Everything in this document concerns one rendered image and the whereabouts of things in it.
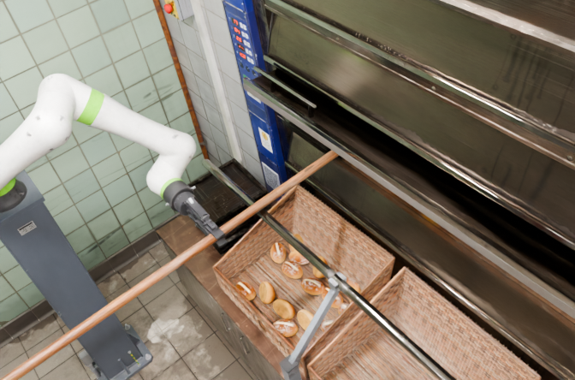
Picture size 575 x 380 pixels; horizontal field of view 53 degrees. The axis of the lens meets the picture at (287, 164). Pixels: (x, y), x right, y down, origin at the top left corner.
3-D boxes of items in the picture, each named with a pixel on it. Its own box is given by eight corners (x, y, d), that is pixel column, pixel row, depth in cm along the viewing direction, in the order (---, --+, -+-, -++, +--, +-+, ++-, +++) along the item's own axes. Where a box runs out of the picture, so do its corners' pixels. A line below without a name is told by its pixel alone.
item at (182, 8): (182, 7, 247) (176, -15, 240) (194, 14, 241) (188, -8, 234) (168, 14, 244) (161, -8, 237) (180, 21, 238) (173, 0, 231)
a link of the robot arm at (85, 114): (27, 110, 175) (44, 83, 169) (36, 86, 184) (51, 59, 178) (85, 135, 184) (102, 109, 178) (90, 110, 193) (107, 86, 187)
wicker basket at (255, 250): (304, 222, 260) (296, 180, 241) (399, 299, 226) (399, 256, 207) (217, 287, 241) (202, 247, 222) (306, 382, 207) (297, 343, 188)
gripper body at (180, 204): (189, 186, 192) (204, 200, 186) (195, 203, 198) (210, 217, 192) (170, 198, 189) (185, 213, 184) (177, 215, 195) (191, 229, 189)
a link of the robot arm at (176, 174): (159, 187, 211) (135, 181, 202) (175, 158, 209) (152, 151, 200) (179, 207, 202) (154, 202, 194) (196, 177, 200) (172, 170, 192)
